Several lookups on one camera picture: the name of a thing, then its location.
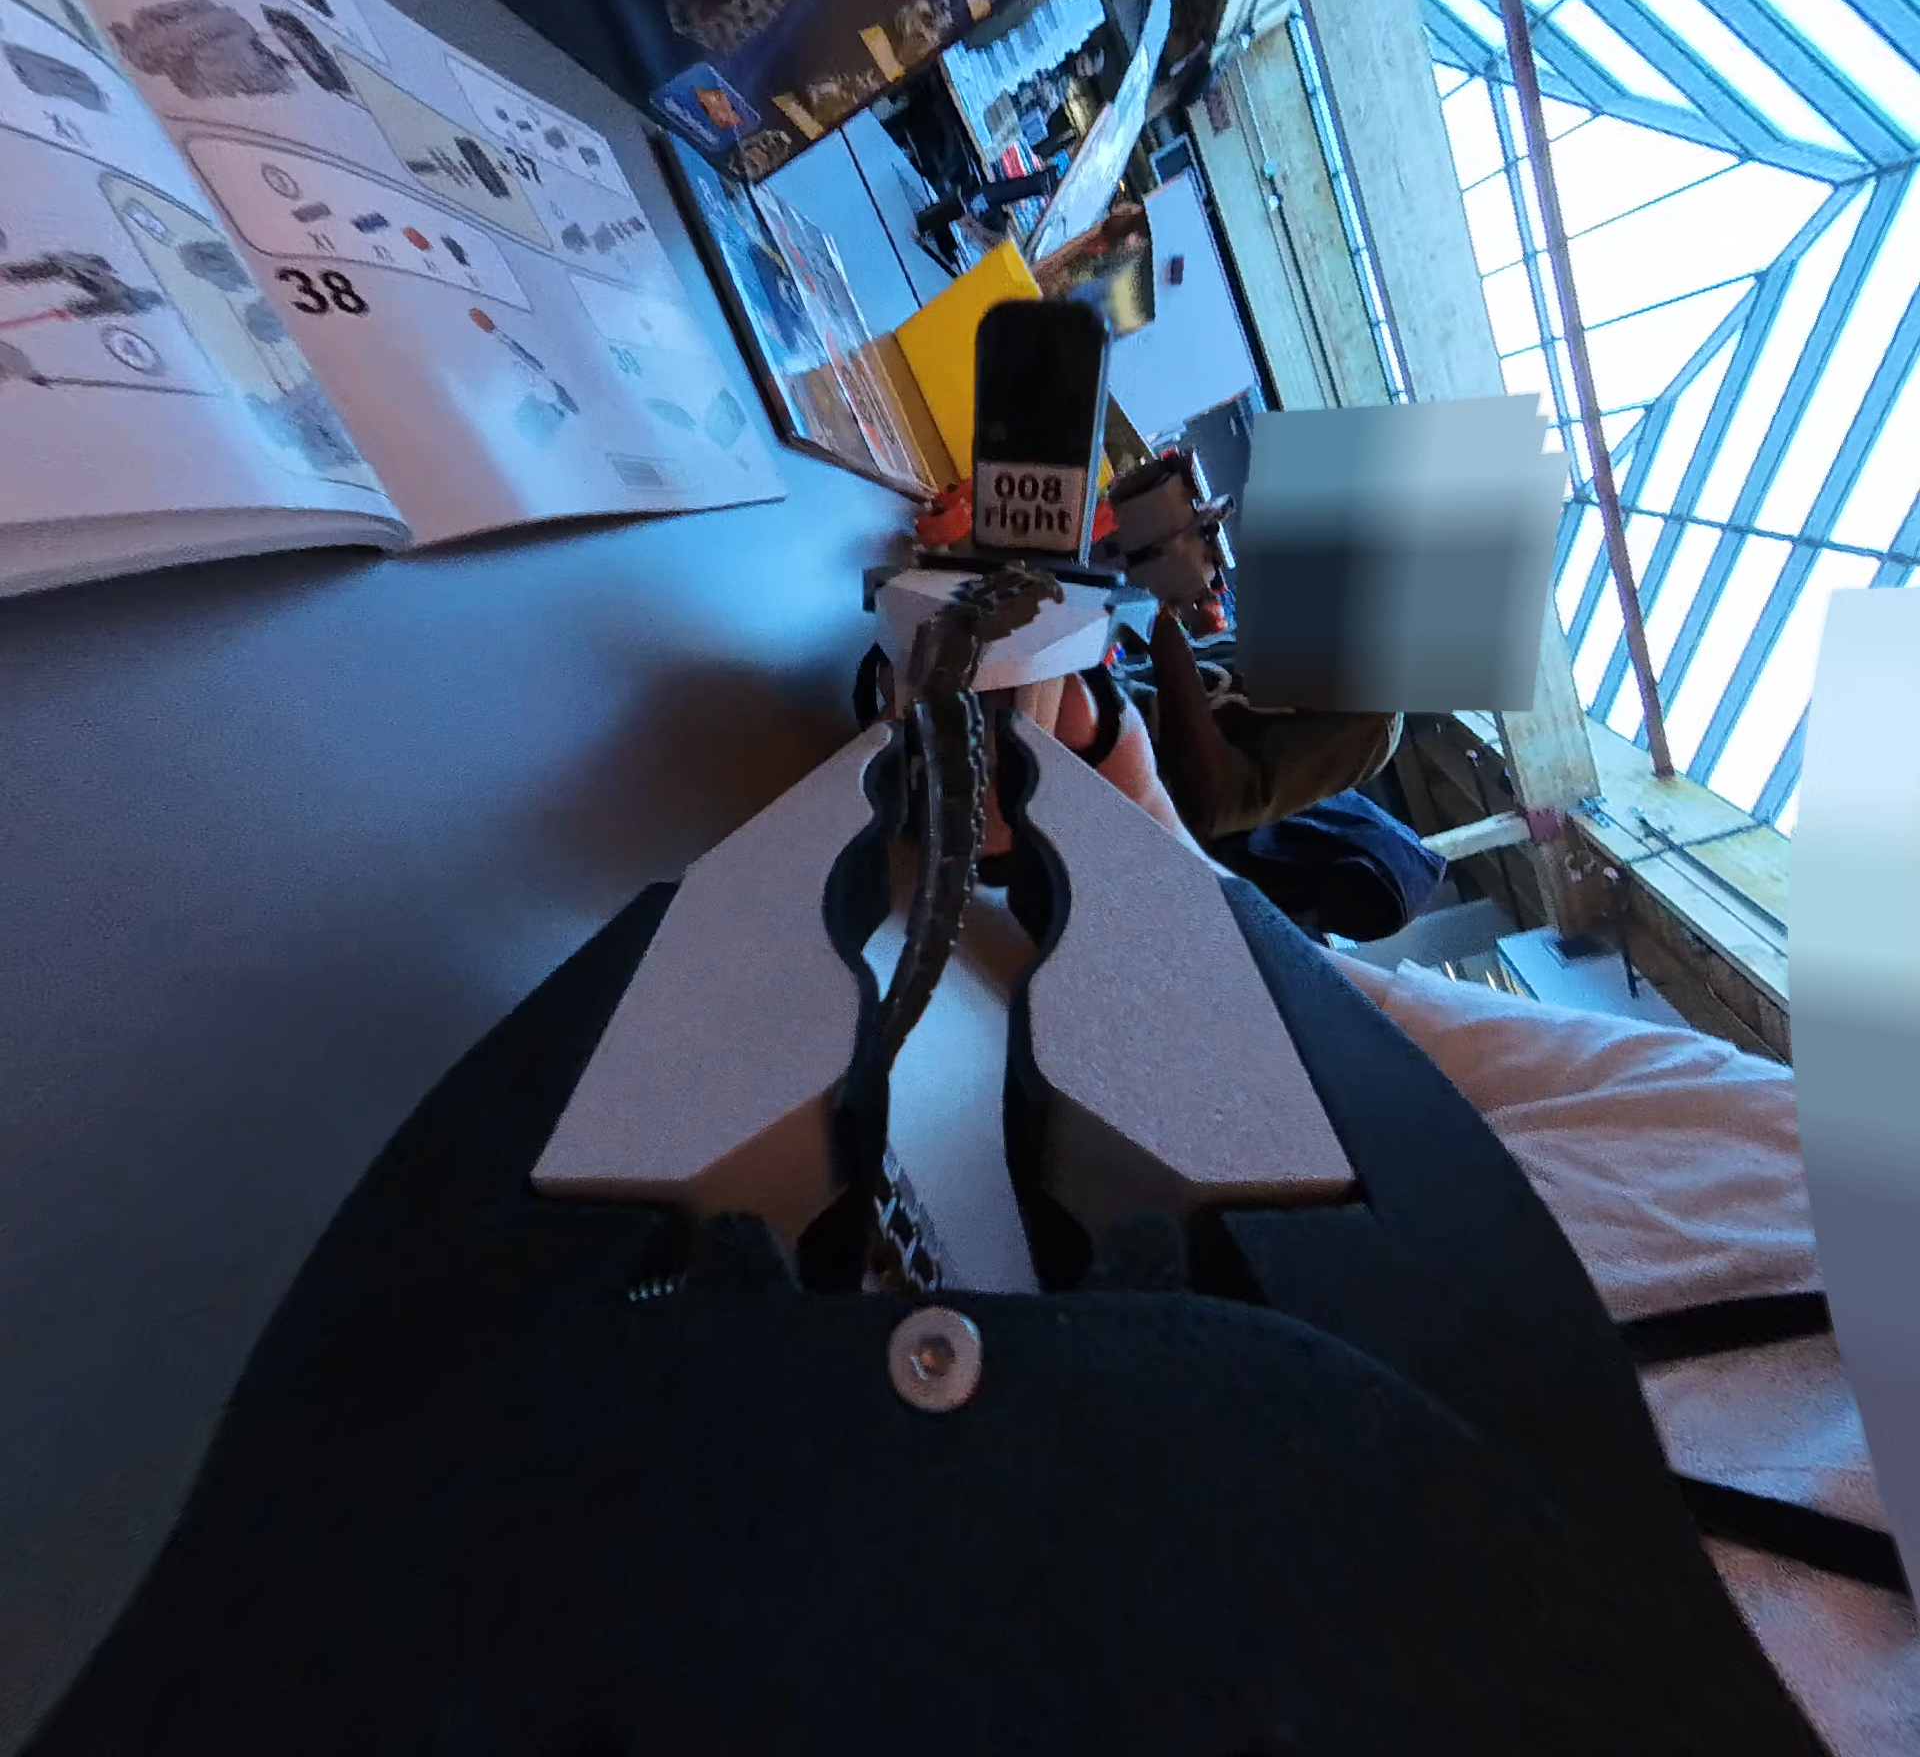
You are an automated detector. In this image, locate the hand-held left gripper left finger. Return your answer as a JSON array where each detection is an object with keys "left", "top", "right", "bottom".
[{"left": 528, "top": 718, "right": 909, "bottom": 1288}]

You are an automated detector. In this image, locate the yellow plastic bin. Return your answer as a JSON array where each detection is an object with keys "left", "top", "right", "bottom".
[{"left": 892, "top": 238, "right": 1120, "bottom": 498}]

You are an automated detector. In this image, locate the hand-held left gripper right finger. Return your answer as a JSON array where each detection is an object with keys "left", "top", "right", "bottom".
[{"left": 990, "top": 714, "right": 1356, "bottom": 1288}]

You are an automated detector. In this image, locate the open instruction booklet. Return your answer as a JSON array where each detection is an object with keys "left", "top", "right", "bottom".
[{"left": 0, "top": 0, "right": 788, "bottom": 596}]

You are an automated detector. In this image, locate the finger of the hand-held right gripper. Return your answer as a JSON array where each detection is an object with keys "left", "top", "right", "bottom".
[
  {"left": 873, "top": 580, "right": 965, "bottom": 694},
  {"left": 978, "top": 591, "right": 1159, "bottom": 691}
]

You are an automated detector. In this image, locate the white board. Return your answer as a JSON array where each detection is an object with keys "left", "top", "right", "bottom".
[{"left": 1148, "top": 167, "right": 1269, "bottom": 415}]

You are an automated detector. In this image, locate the flat blue printed box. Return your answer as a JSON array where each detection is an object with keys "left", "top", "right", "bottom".
[{"left": 652, "top": 122, "right": 963, "bottom": 498}]

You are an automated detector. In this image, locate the black lanyard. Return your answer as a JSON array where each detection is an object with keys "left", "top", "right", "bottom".
[{"left": 1620, "top": 1289, "right": 1920, "bottom": 1601}]

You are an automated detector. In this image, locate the grey desk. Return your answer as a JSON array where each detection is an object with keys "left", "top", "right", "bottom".
[{"left": 0, "top": 46, "right": 932, "bottom": 1715}]

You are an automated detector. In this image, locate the grey track chain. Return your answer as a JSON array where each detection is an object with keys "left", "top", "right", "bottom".
[{"left": 834, "top": 570, "right": 1068, "bottom": 1293}]

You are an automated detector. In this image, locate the person's pale shirt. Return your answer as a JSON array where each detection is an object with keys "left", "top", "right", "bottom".
[{"left": 1320, "top": 946, "right": 1920, "bottom": 1757}]

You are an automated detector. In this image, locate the person's right hand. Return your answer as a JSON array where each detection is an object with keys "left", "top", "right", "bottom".
[{"left": 1017, "top": 672, "right": 1191, "bottom": 832}]

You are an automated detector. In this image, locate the grey orange toy robot model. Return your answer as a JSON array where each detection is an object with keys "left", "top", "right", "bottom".
[{"left": 915, "top": 444, "right": 1238, "bottom": 634}]

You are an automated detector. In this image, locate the wooden post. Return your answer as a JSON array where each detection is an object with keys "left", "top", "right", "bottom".
[{"left": 1261, "top": 0, "right": 1599, "bottom": 934}]

